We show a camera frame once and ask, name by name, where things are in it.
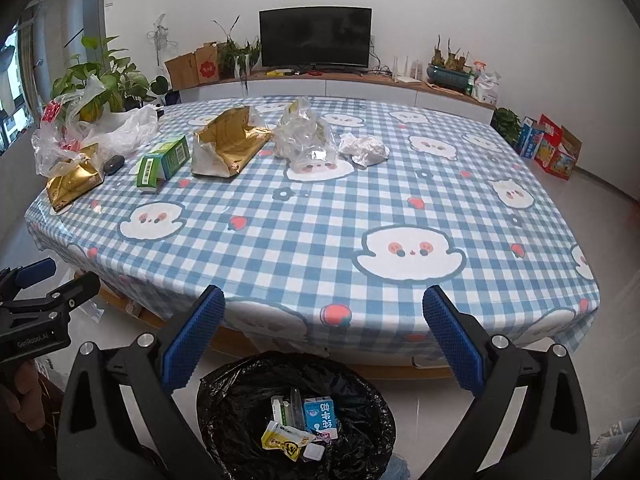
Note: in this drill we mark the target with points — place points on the colourful boxes on floor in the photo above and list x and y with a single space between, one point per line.
552 147

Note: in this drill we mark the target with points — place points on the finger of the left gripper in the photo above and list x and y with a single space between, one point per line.
37 272

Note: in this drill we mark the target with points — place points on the left hand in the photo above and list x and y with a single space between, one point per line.
21 396

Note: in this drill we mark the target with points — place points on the blue bonsai pot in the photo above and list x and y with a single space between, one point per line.
448 70

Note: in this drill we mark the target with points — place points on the green white medicine box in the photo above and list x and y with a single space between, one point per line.
161 164

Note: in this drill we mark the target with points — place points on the white wifi router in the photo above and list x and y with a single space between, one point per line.
411 72

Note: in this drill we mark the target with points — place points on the black television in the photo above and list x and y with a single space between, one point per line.
316 36

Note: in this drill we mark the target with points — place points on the cardboard boxes red flower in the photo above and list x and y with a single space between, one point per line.
195 68

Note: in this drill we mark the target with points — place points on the green white pill bottle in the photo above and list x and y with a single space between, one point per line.
314 452

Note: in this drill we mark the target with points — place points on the white Acarbose tablets box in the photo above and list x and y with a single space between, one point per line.
281 411

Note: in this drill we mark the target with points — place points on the yellow snack wrapper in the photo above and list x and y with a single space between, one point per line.
289 440

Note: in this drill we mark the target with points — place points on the black computer mouse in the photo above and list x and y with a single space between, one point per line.
113 165

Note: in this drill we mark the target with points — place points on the large gold tissue package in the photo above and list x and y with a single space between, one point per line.
224 146

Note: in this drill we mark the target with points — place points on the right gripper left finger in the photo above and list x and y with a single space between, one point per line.
119 419

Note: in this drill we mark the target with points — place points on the black bag trash bin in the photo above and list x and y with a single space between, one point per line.
234 408

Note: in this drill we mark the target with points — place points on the white plastic bag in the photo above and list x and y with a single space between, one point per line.
77 119

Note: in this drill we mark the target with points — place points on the blue checkered tablecloth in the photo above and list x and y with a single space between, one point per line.
336 257

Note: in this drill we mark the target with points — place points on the clear plastic bag gold wrapper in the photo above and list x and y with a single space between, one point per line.
304 139

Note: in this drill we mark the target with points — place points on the crumpled white tissue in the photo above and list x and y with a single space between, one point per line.
364 151

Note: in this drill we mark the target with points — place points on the small floor plant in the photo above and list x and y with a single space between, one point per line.
507 124

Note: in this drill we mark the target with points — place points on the small plant beside tv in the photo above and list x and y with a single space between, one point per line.
237 60

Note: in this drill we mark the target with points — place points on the white tv cabinet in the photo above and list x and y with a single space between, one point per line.
371 87

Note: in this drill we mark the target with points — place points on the clear plastic tube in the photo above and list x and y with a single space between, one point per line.
297 410

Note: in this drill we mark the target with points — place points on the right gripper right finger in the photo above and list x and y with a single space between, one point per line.
550 439

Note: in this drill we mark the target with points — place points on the green pothos plant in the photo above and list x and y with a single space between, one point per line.
111 80

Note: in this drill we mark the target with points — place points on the white bags on cabinet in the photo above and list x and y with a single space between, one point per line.
486 84

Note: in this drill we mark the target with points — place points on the small gold package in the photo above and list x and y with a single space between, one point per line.
75 177

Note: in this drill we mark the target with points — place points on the blue white milk carton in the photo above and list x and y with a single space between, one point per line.
319 415

